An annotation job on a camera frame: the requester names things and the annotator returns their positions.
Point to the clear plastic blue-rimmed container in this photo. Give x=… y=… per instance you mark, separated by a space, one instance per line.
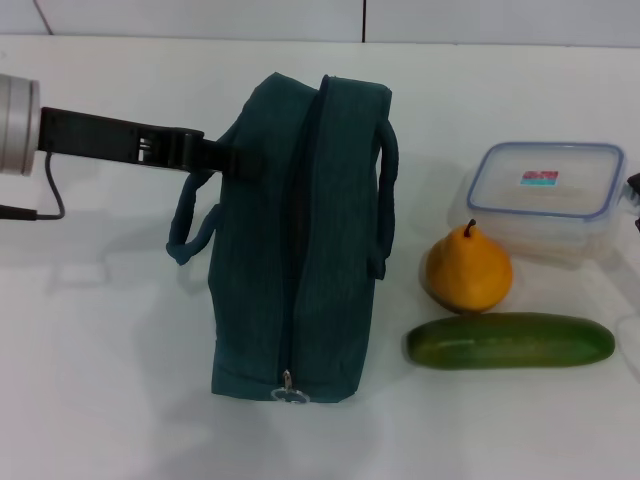
x=545 y=200

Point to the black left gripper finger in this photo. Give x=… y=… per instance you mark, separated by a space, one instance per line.
x=230 y=161

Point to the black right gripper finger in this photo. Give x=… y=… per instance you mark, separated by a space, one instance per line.
x=636 y=181
x=637 y=223

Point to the green cucumber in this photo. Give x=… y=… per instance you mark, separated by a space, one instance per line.
x=510 y=340

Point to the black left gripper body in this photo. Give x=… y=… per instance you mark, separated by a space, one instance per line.
x=90 y=137

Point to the dark teal fabric lunch bag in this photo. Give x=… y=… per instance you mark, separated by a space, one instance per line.
x=330 y=240

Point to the orange-yellow pear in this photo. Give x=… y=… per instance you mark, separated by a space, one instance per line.
x=470 y=272

